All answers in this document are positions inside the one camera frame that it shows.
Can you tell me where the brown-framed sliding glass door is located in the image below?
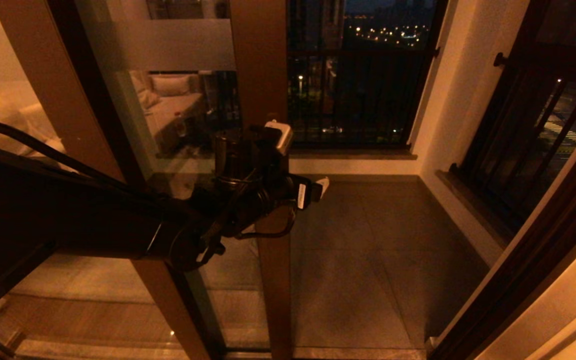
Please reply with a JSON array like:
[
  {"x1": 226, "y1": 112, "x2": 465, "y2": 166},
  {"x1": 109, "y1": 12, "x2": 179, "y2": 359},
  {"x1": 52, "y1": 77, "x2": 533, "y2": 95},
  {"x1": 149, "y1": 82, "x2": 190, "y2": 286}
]
[{"x1": 48, "y1": 0, "x2": 295, "y2": 360}]

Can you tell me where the short stone window sill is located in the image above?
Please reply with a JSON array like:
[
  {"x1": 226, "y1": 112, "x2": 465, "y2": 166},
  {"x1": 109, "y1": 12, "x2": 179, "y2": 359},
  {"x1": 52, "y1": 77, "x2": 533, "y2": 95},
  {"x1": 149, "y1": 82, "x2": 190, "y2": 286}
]
[{"x1": 289, "y1": 148, "x2": 417, "y2": 162}]

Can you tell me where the dark brown door jamb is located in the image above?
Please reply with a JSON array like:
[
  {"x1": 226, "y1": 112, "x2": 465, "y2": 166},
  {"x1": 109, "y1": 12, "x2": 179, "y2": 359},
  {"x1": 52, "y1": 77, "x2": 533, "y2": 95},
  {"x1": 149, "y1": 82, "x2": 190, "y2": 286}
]
[{"x1": 425, "y1": 105, "x2": 576, "y2": 360}]

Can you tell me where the brown-framed fixed glass panel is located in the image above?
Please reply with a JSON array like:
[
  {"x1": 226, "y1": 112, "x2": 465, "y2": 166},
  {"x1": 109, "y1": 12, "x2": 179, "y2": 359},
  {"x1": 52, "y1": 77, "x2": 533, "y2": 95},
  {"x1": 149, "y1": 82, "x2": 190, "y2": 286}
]
[{"x1": 0, "y1": 0, "x2": 226, "y2": 360}]

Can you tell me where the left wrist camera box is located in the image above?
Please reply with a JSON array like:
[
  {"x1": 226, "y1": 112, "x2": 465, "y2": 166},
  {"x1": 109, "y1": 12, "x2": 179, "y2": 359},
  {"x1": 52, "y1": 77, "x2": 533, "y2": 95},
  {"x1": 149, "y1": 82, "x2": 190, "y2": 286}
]
[{"x1": 295, "y1": 182, "x2": 312, "y2": 211}]

